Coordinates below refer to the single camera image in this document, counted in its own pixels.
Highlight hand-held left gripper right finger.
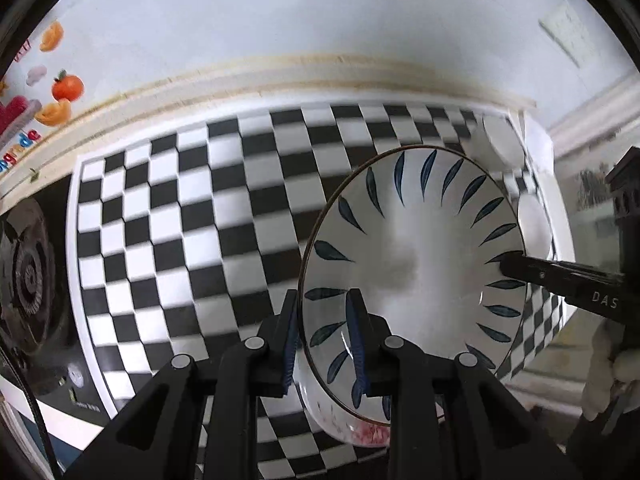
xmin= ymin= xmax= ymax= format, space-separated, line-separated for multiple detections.
xmin=345 ymin=287 xmax=583 ymax=480

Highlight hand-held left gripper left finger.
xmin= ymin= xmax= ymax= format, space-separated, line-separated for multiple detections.
xmin=65 ymin=289 xmax=301 ymax=480

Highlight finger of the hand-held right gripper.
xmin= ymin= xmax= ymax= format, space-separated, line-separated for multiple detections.
xmin=499 ymin=251 xmax=623 ymax=303

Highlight white bowl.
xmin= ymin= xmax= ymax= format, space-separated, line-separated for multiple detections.
xmin=517 ymin=192 xmax=554 ymax=261
xmin=482 ymin=114 xmax=526 ymax=168

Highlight red print white plate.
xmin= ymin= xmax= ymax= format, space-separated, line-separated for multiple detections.
xmin=294 ymin=350 xmax=446 ymax=448

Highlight blue leaf pattern plate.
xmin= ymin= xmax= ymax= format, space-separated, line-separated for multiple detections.
xmin=298 ymin=146 xmax=529 ymax=426

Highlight person's right hand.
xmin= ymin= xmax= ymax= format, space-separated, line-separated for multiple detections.
xmin=581 ymin=320 xmax=640 ymax=422

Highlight frosted glass sliding door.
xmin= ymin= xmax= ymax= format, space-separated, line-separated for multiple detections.
xmin=547 ymin=72 xmax=640 ymax=411

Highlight black white checkered mat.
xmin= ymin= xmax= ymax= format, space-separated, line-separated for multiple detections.
xmin=67 ymin=104 xmax=576 ymax=480

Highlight black gas stove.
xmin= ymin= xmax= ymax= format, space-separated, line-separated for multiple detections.
xmin=0 ymin=175 xmax=121 ymax=426

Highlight white wall socket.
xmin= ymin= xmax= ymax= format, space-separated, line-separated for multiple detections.
xmin=562 ymin=30 xmax=597 ymax=67
xmin=539 ymin=2 xmax=576 ymax=41
xmin=550 ymin=16 xmax=587 ymax=55

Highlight black cable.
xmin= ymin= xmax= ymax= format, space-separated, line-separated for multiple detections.
xmin=0 ymin=347 xmax=67 ymax=477

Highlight colourful fruit wall sticker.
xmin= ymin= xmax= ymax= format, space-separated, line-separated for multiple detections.
xmin=0 ymin=19 xmax=87 ymax=177

